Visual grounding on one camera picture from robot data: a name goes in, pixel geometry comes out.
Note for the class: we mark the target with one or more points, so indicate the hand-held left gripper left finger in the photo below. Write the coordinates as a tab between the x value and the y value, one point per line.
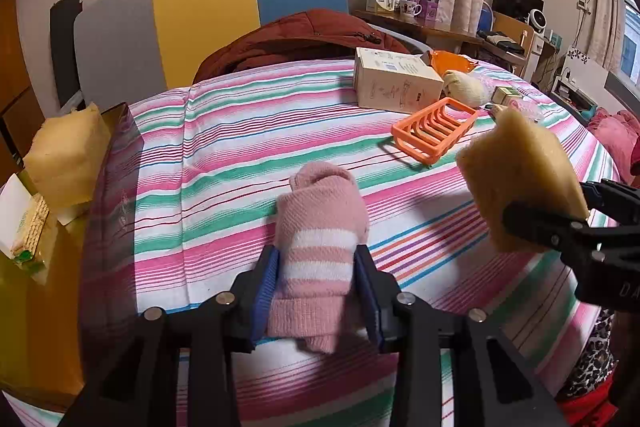
265	279

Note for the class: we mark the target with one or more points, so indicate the wooden desk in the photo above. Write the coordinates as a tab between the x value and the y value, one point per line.
440	34

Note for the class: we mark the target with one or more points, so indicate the yellow sponge block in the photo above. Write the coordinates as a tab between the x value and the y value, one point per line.
65	157
520	167

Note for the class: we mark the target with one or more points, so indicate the pink red cloth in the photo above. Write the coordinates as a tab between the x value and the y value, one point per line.
615	137

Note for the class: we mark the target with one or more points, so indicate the blue round object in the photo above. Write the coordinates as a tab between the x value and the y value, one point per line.
486	17

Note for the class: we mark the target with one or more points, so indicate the grey yellow blue chair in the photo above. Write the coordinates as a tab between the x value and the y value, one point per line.
200	17

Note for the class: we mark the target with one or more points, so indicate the rust brown puffer jacket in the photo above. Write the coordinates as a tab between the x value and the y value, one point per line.
300	37

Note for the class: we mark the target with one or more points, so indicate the person's right forearm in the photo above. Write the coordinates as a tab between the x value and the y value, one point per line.
627	357

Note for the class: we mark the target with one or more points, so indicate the wooden chair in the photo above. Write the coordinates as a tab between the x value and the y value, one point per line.
520	32

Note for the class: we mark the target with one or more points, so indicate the purple box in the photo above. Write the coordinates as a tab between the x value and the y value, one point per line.
429	10

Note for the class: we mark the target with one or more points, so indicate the orange plastic bag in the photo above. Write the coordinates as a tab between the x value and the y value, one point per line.
450	62

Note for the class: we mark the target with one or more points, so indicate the small cream green box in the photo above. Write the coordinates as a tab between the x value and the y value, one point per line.
505	96

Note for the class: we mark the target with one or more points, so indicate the cream sock with blue cuff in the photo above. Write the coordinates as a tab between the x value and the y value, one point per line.
465	89

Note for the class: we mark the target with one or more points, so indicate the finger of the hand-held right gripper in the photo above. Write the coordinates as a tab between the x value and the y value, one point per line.
545	227
620	204

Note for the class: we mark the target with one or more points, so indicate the black monitor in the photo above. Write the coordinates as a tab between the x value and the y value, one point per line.
517	2

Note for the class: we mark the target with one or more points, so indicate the dark folded cloth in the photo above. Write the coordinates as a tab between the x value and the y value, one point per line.
500	42

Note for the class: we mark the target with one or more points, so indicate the pink plastic bag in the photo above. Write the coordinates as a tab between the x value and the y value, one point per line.
530	111

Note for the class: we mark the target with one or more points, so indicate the beige cardboard box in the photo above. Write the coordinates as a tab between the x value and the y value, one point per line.
395	82

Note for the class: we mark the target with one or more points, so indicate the white desk fan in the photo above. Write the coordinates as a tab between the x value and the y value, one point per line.
537	20

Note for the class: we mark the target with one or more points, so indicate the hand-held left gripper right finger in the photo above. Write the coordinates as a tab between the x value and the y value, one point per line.
367	297

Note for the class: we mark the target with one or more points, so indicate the orange plastic soap dish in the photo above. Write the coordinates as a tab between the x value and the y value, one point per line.
430	142

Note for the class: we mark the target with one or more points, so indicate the pink white striped sock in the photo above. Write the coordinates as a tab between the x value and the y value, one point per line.
315	247

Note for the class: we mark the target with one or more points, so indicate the wooden wardrobe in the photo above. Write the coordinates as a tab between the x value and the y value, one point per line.
12	82

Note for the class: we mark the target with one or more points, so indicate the green cracker packet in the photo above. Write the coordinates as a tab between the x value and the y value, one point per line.
30	232

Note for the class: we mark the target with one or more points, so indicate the patterned white mug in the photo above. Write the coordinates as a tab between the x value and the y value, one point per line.
410	9

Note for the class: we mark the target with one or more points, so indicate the person's leopard print clothing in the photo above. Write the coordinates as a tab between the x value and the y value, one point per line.
590	357

